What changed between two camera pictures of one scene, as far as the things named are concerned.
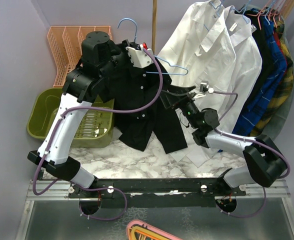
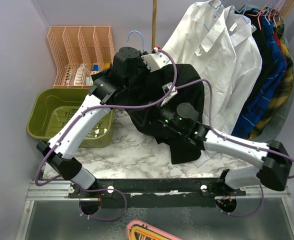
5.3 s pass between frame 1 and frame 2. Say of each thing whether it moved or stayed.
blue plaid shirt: stayed
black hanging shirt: stayed
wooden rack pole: stayed
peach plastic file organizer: stayed
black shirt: moved
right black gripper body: moved
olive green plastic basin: stayed
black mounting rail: stayed
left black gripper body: moved
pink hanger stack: stayed
